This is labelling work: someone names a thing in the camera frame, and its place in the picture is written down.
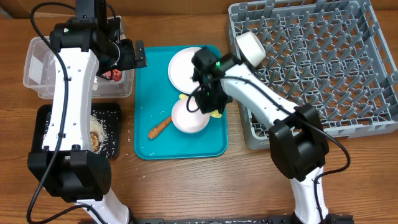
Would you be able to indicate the yellow plastic spoon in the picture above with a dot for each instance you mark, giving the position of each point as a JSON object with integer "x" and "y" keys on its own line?
{"x": 214, "y": 114}

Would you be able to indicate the teal serving tray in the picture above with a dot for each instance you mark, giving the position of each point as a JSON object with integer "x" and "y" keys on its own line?
{"x": 154, "y": 98}

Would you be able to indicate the brown food scraps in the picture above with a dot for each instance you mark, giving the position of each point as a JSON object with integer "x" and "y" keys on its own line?
{"x": 95, "y": 141}

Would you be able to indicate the small pink bowl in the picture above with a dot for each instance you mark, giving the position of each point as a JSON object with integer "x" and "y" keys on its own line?
{"x": 186, "y": 121}

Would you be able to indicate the black plastic tray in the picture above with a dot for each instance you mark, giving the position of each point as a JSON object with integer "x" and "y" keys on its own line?
{"x": 110, "y": 112}

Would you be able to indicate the white rice bowl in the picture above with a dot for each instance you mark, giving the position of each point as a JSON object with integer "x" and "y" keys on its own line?
{"x": 251, "y": 48}

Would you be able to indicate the large pink plate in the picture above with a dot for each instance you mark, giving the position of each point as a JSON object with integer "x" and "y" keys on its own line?
{"x": 181, "y": 69}

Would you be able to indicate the red snack wrapper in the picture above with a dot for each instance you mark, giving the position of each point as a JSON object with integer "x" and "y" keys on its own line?
{"x": 114, "y": 75}

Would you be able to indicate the orange carrot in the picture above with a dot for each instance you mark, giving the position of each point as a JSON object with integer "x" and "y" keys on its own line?
{"x": 154, "y": 132}

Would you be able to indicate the white rice pile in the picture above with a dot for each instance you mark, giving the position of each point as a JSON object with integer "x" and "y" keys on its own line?
{"x": 107, "y": 147}

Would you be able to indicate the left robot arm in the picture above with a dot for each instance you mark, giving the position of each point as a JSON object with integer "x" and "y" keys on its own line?
{"x": 85, "y": 47}

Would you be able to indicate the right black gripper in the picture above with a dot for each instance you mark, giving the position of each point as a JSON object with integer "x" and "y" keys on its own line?
{"x": 206, "y": 106}

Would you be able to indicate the grey dishwasher rack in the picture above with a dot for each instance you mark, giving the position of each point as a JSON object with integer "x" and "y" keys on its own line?
{"x": 330, "y": 54}

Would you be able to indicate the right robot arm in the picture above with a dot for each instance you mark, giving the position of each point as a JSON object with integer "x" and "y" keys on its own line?
{"x": 297, "y": 141}

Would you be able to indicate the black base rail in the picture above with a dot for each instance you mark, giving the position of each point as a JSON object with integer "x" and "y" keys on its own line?
{"x": 278, "y": 219}

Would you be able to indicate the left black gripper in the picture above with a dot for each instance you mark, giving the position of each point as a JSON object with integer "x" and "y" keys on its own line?
{"x": 130, "y": 61}

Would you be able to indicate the clear plastic bin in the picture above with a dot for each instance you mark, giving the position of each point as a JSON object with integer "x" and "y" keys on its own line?
{"x": 39, "y": 75}

